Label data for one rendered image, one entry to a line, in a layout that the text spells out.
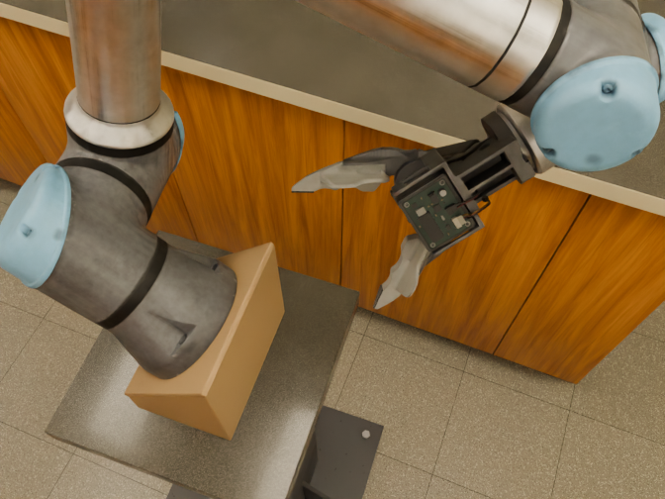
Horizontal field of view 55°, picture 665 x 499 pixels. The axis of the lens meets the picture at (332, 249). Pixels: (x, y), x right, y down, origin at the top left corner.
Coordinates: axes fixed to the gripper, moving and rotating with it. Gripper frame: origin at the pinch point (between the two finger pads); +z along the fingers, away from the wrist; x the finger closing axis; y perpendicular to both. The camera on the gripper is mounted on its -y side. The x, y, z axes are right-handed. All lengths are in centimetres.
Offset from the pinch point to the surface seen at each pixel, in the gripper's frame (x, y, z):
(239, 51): -23, -60, 5
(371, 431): 75, -85, 37
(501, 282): 49, -71, -13
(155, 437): 10.8, -7.1, 34.0
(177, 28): -33, -64, 13
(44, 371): 15, -99, 110
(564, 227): 36, -52, -28
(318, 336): 14.7, -17.5, 12.1
